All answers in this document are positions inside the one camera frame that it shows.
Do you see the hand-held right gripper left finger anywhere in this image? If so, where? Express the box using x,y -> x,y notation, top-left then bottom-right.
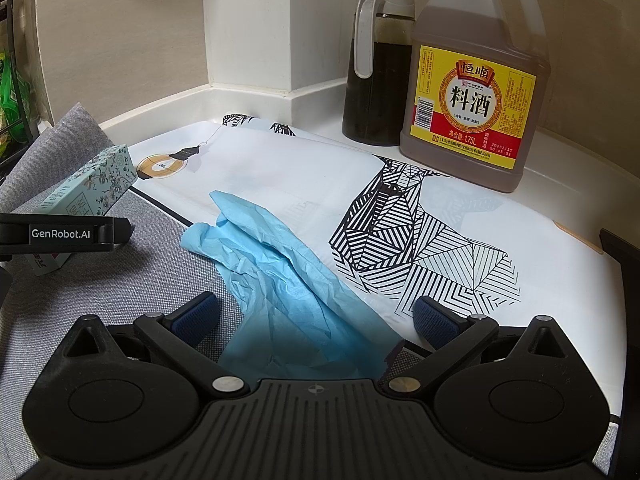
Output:
65,292 -> 252,400

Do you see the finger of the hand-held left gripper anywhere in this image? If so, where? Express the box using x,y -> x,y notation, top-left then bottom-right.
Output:
99,216 -> 134,252

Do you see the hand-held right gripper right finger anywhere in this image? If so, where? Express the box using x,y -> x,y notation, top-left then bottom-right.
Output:
383,296 -> 573,398

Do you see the teal floral print box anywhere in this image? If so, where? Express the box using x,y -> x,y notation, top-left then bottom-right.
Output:
10,144 -> 137,277

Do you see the blue disposable glove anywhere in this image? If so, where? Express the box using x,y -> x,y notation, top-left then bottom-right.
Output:
181,190 -> 407,382

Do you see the grey fabric mat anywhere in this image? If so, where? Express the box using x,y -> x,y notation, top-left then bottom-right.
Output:
0,102 -> 431,461

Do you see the green yellow bag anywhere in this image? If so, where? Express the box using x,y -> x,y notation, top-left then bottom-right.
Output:
0,50 -> 32,133

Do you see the white geometric print mat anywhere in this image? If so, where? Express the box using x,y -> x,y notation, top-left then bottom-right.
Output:
127,112 -> 617,357

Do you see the black stove top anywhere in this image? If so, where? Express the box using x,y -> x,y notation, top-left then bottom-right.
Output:
597,227 -> 640,281

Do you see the large brown jug yellow label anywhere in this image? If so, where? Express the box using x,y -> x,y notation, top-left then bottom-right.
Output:
400,0 -> 552,194

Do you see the dark sauce dispenser bottle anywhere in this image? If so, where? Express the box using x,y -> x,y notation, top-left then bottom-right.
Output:
342,0 -> 417,146

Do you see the white column casing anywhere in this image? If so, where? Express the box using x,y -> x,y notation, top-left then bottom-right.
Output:
202,0 -> 362,107

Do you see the black wire rack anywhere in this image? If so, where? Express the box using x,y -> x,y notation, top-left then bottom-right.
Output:
0,0 -> 53,173

